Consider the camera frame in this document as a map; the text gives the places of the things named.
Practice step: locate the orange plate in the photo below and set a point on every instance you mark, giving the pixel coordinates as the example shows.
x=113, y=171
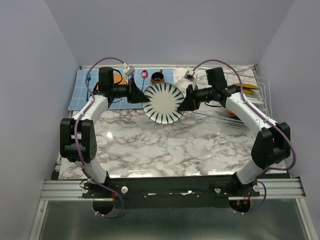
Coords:
x=231, y=113

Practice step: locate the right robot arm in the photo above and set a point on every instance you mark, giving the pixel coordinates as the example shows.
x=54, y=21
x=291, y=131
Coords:
x=271, y=145

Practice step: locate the blue striped white plate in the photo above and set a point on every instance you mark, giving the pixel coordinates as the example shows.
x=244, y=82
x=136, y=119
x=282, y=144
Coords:
x=164, y=101

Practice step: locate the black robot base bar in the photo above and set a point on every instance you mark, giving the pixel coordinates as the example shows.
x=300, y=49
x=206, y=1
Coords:
x=172, y=192

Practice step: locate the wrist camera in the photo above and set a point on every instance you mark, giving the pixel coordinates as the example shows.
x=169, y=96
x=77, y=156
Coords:
x=128, y=71
x=192, y=76

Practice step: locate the blue fork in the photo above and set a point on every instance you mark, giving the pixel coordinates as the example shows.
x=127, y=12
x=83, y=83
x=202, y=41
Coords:
x=88, y=79

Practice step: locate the brown ceramic mug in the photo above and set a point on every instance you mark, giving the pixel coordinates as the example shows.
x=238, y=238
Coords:
x=157, y=77

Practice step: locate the woven orange trivet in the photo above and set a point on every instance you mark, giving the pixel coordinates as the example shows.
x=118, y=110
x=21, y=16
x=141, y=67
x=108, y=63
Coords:
x=120, y=78

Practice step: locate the blue grid placemat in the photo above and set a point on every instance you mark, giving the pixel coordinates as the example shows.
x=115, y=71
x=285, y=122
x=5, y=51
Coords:
x=78, y=99

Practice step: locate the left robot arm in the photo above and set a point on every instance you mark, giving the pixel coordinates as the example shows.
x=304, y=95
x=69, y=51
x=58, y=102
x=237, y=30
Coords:
x=78, y=142

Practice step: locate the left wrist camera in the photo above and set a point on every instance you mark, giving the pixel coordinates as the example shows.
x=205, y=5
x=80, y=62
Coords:
x=128, y=71

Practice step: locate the iridescent knife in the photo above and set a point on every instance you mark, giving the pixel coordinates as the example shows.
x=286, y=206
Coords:
x=132, y=79

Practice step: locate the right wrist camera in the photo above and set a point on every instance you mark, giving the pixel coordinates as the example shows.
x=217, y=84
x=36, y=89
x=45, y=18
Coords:
x=192, y=76

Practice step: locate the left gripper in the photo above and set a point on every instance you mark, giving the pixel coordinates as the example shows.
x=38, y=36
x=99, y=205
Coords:
x=133, y=94

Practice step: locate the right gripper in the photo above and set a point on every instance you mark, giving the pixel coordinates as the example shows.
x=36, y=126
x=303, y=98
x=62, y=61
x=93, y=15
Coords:
x=189, y=103

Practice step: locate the white wire dish rack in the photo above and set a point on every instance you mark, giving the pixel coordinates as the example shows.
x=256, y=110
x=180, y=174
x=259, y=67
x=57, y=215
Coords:
x=248, y=76

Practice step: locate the aluminium frame rail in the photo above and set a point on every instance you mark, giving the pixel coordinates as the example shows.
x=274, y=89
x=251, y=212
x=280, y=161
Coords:
x=70, y=190

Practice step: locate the yellow plate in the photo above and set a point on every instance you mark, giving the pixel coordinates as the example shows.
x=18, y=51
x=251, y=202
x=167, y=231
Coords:
x=249, y=87

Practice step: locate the iridescent spoon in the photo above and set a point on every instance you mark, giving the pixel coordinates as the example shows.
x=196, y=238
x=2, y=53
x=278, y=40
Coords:
x=144, y=75

